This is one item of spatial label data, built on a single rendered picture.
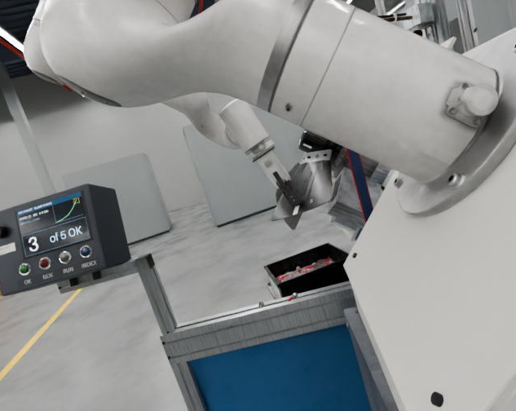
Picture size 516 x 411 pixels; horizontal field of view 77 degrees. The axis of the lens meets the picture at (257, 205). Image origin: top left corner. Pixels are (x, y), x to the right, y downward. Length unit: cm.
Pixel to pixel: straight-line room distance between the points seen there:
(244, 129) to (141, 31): 59
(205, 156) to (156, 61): 611
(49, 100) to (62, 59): 1372
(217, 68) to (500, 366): 30
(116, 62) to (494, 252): 33
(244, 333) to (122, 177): 739
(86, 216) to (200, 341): 39
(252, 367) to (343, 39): 76
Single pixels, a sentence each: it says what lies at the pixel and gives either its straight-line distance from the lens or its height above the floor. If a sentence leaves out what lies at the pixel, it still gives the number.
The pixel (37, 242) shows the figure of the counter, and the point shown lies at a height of 116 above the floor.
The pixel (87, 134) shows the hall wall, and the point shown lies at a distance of 1358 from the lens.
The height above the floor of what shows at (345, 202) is 100.
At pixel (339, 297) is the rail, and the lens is 79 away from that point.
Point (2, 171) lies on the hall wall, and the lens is 1448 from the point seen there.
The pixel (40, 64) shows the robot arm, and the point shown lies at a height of 147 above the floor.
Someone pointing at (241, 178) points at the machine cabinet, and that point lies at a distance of 649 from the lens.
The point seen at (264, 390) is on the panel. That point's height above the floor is 65.
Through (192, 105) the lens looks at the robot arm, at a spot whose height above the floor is 137.
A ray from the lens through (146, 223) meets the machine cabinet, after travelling 809.
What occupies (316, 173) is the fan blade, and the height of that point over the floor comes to 109.
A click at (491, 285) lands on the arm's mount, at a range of 26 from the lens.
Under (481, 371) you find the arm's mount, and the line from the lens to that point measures 24.
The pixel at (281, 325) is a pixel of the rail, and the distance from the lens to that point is 81.
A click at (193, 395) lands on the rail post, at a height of 69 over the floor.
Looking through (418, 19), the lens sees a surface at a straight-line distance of 155.
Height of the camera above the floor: 121
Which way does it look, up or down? 9 degrees down
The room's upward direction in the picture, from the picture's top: 17 degrees counter-clockwise
